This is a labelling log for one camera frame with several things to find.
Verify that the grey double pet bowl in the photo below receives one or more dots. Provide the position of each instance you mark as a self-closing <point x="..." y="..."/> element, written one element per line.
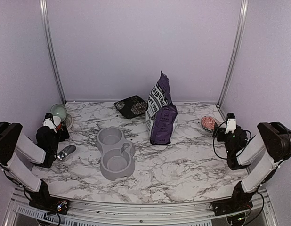
<point x="117" y="154"/>

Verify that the black floral square plate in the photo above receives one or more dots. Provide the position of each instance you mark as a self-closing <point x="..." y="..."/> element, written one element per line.
<point x="131" y="107"/>

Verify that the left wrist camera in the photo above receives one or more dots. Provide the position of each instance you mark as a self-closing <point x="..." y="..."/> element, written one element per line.
<point x="48" y="121"/>

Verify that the aluminium frame post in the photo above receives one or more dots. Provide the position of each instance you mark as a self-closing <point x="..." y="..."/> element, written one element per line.
<point x="51" y="52"/>
<point x="236" y="47"/>

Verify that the grey round plate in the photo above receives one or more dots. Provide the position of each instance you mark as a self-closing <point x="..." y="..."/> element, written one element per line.
<point x="68" y="121"/>

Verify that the red and white bowl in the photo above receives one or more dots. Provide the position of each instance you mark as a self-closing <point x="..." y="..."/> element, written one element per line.
<point x="56" y="121"/>

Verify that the metal food scoop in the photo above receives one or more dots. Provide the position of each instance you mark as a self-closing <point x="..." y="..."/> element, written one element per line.
<point x="65" y="152"/>

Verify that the front aluminium rail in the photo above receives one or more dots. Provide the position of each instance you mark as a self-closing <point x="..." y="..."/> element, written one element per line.
<point x="90" y="213"/>

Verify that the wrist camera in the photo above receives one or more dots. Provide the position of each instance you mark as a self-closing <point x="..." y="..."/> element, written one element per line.
<point x="230" y="123"/>
<point x="48" y="121"/>

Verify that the purple pet food bag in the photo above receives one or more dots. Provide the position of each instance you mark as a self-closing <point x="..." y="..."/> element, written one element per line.
<point x="161" y="116"/>

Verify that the left aluminium frame post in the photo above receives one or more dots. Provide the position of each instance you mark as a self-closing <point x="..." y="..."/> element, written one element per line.
<point x="51" y="52"/>

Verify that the right aluminium frame post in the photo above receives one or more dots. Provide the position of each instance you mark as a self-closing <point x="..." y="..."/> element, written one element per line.
<point x="236" y="47"/>

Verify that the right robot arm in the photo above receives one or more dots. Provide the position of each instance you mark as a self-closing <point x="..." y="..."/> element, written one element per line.
<point x="271" y="146"/>

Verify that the red patterned small bowl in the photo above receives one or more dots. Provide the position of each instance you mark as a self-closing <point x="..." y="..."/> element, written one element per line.
<point x="208" y="123"/>

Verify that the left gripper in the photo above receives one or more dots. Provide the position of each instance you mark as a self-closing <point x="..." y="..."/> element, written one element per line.
<point x="61" y="136"/>

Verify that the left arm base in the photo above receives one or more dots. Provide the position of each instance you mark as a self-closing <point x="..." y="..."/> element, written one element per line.
<point x="56" y="205"/>

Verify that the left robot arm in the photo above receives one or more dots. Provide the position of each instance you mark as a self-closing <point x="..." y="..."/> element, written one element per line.
<point x="42" y="154"/>

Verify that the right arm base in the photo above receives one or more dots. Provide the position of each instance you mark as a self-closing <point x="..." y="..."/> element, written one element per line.
<point x="222" y="207"/>

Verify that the pale green ceramic bowl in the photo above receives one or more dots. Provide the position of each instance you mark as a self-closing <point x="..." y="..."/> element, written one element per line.
<point x="59" y="110"/>

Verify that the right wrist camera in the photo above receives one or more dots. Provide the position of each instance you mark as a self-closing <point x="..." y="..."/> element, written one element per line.
<point x="230" y="123"/>

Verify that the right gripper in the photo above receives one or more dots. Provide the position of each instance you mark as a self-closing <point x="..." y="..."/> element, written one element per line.
<point x="220" y="130"/>

